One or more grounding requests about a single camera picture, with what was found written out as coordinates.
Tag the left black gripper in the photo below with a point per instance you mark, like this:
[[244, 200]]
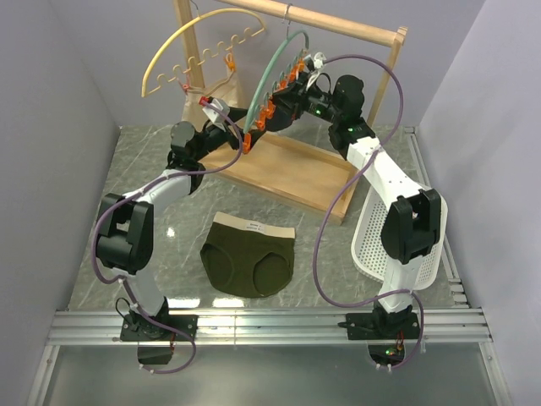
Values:
[[232, 140]]

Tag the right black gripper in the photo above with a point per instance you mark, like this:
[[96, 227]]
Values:
[[294, 96]]

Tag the green wire hanger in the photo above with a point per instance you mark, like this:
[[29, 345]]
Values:
[[254, 104]]

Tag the olive green underwear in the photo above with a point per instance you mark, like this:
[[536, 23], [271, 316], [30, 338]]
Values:
[[246, 258]]

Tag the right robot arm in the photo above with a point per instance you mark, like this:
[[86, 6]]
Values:
[[399, 236]]

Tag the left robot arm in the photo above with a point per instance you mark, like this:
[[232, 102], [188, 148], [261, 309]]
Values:
[[123, 238]]

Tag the navy blue underwear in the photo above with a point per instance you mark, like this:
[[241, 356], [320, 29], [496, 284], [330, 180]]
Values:
[[283, 118]]

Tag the end orange clip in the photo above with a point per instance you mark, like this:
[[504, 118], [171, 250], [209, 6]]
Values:
[[247, 143]]

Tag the beige underwear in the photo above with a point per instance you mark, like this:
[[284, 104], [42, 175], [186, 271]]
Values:
[[229, 89]]

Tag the orange clip on yellow hanger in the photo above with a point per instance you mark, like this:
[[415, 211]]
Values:
[[230, 62]]

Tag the pink clip on yellow hanger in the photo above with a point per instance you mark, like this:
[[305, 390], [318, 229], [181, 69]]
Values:
[[184, 86]]

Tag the yellow plastic hanger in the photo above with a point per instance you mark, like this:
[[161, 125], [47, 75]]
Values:
[[221, 46]]

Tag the wooden clothes rack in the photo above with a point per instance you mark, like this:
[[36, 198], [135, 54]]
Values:
[[293, 172]]

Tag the white perforated plastic basket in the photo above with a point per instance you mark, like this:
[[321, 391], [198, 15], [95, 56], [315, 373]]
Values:
[[368, 253]]

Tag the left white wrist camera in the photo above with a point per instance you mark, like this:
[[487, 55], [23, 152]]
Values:
[[215, 109]]

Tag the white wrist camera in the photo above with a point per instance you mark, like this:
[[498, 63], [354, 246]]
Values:
[[215, 109], [315, 64]]

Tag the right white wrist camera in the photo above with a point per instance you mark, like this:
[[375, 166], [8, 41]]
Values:
[[315, 64]]

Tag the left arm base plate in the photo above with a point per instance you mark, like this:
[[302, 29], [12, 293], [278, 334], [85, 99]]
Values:
[[137, 329]]

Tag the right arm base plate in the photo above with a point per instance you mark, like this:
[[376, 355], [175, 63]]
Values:
[[364, 326]]

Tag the aluminium mounting rail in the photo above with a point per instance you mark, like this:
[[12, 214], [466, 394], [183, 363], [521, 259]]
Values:
[[293, 345]]

